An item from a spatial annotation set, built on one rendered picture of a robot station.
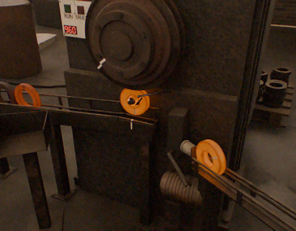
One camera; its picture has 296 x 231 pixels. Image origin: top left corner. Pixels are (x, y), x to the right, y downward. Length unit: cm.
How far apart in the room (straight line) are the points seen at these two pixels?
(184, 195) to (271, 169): 121
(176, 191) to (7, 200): 126
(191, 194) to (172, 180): 11
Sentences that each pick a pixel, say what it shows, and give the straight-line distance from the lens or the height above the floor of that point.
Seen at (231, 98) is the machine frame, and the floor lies 87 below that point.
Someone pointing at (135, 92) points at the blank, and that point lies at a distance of 148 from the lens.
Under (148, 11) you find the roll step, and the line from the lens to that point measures 129.
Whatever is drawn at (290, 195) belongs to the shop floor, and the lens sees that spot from 235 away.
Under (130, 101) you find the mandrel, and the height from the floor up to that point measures 83.
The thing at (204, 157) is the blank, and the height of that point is 69.
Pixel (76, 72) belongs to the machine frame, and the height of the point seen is 87.
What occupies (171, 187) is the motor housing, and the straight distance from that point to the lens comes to 145.
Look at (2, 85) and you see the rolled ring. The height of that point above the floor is 74.
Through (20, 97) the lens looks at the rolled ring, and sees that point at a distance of 202.
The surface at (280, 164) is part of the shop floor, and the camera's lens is 261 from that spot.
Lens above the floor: 147
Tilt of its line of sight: 28 degrees down
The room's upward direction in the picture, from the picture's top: straight up
